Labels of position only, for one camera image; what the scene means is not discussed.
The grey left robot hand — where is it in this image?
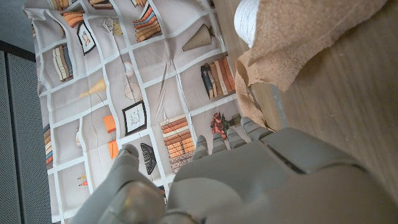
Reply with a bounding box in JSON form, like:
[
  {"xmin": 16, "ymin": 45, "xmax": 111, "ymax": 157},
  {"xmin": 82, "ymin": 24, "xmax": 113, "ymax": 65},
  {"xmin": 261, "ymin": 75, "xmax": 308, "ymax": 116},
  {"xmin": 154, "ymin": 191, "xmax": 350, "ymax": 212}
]
[{"xmin": 70, "ymin": 116, "xmax": 398, "ymax": 224}]

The printed bookshelf backdrop cloth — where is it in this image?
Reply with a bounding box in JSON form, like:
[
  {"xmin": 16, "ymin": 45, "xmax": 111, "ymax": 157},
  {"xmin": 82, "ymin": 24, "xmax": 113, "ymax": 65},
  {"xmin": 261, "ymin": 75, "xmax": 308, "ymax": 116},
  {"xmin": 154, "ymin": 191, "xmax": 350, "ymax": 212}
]
[{"xmin": 21, "ymin": 0, "xmax": 249, "ymax": 224}]

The white twine spool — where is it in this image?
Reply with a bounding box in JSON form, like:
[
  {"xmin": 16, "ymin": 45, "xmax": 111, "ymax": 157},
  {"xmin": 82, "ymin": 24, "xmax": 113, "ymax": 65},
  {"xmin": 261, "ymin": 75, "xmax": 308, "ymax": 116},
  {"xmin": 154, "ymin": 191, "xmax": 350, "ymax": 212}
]
[{"xmin": 233, "ymin": 0, "xmax": 261, "ymax": 49}]

